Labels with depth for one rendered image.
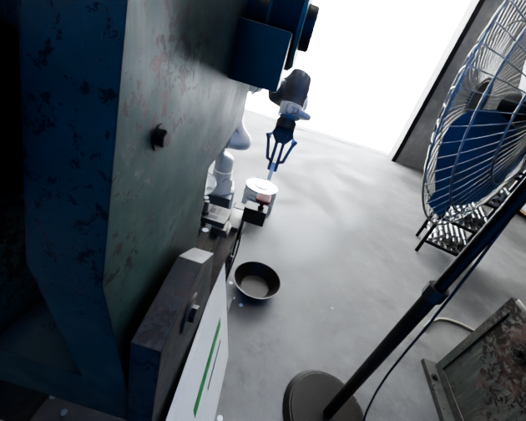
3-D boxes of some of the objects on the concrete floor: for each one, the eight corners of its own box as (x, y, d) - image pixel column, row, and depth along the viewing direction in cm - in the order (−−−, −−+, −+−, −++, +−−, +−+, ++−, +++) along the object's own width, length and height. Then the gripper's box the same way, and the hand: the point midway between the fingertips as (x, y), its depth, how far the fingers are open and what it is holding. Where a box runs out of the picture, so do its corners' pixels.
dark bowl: (238, 263, 182) (240, 256, 178) (280, 276, 182) (282, 269, 178) (225, 297, 156) (227, 289, 153) (274, 312, 156) (277, 305, 152)
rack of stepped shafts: (414, 252, 254) (482, 160, 204) (415, 231, 290) (472, 149, 241) (462, 276, 241) (547, 184, 191) (457, 251, 277) (527, 169, 228)
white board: (228, 356, 129) (224, 262, 98) (195, 508, 86) (169, 425, 55) (225, 356, 129) (221, 261, 98) (191, 507, 86) (164, 424, 55)
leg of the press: (214, 293, 157) (248, 149, 110) (233, 299, 157) (275, 158, 110) (114, 531, 78) (85, 384, 31) (152, 543, 78) (178, 413, 31)
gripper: (303, 126, 105) (284, 185, 108) (271, 117, 105) (253, 174, 108) (305, 122, 97) (285, 185, 100) (270, 111, 98) (251, 174, 101)
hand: (271, 170), depth 104 cm, fingers closed
